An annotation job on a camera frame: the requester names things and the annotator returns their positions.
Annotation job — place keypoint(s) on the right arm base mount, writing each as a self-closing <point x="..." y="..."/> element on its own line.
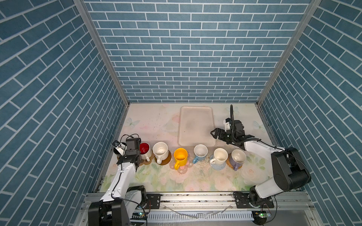
<point x="251" y="200"/>

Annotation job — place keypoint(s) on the beige serving tray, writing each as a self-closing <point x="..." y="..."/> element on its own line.
<point x="195" y="126"/>

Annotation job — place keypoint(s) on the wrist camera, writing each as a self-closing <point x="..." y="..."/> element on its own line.
<point x="227" y="126"/>
<point x="121" y="145"/>

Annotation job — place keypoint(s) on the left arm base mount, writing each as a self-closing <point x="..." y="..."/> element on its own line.
<point x="150" y="201"/>

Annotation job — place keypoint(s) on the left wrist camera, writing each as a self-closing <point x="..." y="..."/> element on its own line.
<point x="121" y="145"/>

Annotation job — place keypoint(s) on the white vented strip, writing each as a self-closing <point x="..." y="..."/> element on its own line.
<point x="173" y="217"/>

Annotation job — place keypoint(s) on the right circuit board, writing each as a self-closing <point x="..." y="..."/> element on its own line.
<point x="260" y="217"/>

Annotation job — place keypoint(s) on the black mug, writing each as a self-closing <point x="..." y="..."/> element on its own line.
<point x="116" y="151"/>

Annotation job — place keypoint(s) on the white mug red inside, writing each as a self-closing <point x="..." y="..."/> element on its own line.
<point x="145" y="152"/>

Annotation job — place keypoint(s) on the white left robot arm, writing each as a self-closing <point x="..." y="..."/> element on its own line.
<point x="117" y="205"/>

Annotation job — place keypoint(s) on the aluminium corner post right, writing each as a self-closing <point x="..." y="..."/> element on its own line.
<point x="309" y="12"/>

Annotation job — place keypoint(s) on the aluminium corner post left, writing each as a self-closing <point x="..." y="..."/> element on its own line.
<point x="84" y="13"/>

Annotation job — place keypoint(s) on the yellow mug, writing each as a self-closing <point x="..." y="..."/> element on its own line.
<point x="181" y="156"/>

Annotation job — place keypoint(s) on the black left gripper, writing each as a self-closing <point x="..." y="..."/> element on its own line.
<point x="121" y="157"/>

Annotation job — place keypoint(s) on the multicolour woven round coaster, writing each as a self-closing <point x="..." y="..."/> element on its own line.
<point x="203" y="162"/>

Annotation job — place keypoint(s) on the left circuit board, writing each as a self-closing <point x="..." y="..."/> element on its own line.
<point x="139" y="219"/>

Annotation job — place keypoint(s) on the circuit board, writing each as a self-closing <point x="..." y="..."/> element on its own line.
<point x="260" y="217"/>
<point x="139" y="219"/>

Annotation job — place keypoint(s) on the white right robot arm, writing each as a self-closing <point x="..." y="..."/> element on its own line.
<point x="289" y="171"/>

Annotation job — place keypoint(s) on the aluminium corner post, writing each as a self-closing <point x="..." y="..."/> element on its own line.
<point x="84" y="13"/>
<point x="309" y="12"/>

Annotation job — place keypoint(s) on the blue floral mug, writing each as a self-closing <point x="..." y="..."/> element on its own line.
<point x="200" y="152"/>

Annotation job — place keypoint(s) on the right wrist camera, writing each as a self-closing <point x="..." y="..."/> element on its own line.
<point x="227" y="126"/>

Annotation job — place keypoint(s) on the glossy brown scratched coaster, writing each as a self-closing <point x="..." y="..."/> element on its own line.
<point x="167" y="159"/>

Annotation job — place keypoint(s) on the tan rattan round coaster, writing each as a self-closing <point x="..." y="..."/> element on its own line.
<point x="228" y="165"/>

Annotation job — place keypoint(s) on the white speckled mug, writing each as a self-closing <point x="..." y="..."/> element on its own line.
<point x="161" y="152"/>

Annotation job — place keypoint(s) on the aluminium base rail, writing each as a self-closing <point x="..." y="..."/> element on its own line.
<point x="224" y="201"/>

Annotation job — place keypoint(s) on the pink flower silicone coaster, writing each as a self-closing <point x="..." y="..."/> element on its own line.
<point x="181" y="169"/>

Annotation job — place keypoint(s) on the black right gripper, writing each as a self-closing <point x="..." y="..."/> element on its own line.
<point x="222" y="132"/>

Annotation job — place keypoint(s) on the plain white mug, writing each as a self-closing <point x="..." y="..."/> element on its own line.
<point x="220" y="157"/>

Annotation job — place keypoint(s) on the purple mug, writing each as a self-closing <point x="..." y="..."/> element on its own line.
<point x="237" y="159"/>

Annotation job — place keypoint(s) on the blue woven round coaster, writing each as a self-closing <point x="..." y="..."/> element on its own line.
<point x="218" y="167"/>

